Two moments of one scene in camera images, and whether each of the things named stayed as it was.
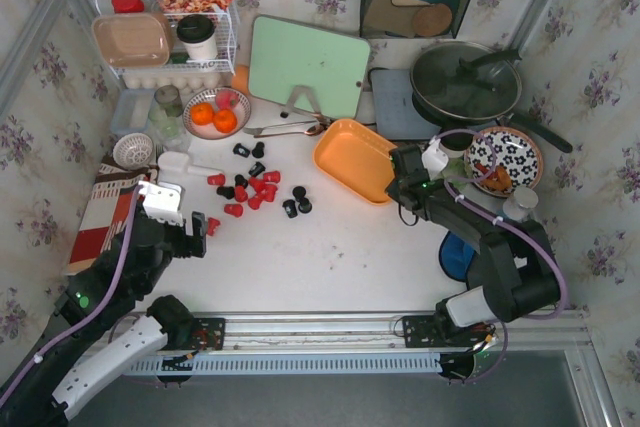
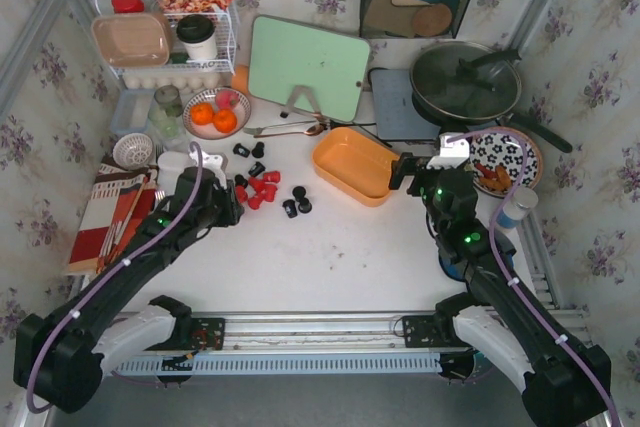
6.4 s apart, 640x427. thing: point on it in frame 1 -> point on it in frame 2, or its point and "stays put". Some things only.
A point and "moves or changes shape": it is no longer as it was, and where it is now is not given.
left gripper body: x=185 y=242 -> x=232 y=208
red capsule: x=272 y=176 stays put
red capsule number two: x=268 y=192 stays put
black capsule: x=299 y=192 stays put
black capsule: x=305 y=205 stays put
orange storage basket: x=355 y=158 moves or changes shape
